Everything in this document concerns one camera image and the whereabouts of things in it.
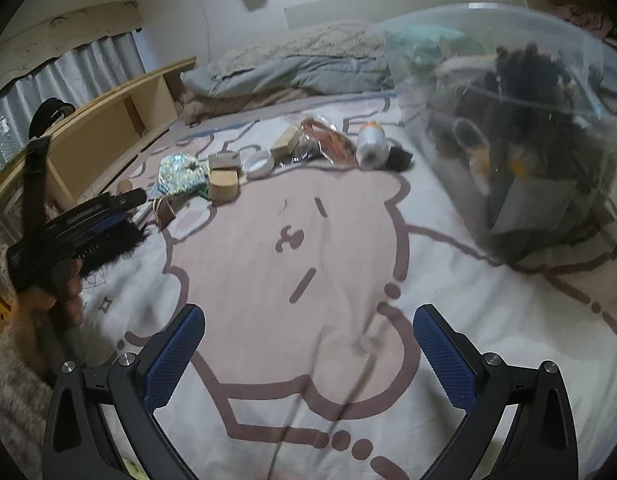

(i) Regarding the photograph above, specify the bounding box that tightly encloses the person left hand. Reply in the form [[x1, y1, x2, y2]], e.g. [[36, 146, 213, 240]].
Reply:
[[9, 260, 84, 378]]

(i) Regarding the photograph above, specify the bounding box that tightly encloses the black feather fascinator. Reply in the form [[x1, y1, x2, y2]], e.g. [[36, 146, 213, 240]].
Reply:
[[77, 220, 148, 278]]

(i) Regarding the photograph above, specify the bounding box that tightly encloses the wooden bedside shelf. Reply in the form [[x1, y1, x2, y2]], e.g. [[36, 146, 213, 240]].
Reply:
[[0, 55, 198, 221]]

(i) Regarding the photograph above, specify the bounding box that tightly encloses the clear water bottle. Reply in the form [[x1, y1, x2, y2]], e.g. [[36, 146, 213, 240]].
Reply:
[[0, 110, 19, 162]]

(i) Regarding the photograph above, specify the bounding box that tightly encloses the brown round woven pouch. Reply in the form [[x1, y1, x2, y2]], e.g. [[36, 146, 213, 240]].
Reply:
[[152, 195, 182, 231]]

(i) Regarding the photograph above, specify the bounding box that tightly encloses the floral sequin pouch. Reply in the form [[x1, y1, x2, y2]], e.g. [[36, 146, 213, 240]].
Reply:
[[158, 153, 210, 198]]

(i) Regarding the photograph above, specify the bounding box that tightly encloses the grey curtain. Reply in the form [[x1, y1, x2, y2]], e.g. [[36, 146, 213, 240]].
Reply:
[[0, 32, 146, 170]]

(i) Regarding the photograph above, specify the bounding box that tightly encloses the kraft cardboard box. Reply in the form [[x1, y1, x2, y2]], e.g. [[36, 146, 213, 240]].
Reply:
[[209, 169, 239, 203]]

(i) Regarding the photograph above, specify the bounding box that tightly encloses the cartoon print bed blanket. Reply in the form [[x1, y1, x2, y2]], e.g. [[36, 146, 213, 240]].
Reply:
[[77, 91, 617, 480]]

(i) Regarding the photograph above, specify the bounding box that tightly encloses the white round jar lid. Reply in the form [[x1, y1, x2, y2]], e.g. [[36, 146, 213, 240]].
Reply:
[[243, 150, 275, 180]]

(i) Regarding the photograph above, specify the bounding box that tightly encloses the cream printed valance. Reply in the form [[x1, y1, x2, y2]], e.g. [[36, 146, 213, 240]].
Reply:
[[0, 1, 141, 92]]

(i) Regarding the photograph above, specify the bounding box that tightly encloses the black small cube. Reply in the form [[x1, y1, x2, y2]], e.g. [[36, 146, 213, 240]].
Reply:
[[385, 146, 412, 172]]

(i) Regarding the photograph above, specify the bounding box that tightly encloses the white thread spool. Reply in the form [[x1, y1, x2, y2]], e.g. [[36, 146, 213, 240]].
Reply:
[[356, 122, 389, 170]]

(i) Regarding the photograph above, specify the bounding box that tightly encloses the small wooden block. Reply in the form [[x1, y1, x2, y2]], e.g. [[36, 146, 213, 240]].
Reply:
[[270, 126, 301, 162]]

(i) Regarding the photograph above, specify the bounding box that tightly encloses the grey duvet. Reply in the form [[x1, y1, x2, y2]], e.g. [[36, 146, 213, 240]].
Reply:
[[180, 55, 394, 99]]

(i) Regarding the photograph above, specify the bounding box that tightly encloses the clear plastic storage bin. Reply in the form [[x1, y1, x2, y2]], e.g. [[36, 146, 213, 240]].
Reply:
[[373, 3, 617, 261]]

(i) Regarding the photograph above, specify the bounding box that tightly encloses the left beige pillow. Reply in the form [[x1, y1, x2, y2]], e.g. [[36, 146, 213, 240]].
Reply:
[[208, 20, 384, 78]]

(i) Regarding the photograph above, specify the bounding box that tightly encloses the pile of clothes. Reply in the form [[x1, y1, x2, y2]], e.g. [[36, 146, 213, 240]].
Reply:
[[553, 4, 614, 38]]

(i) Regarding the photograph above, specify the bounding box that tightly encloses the orange cord bag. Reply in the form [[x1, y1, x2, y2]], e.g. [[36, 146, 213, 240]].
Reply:
[[300, 117, 357, 167]]

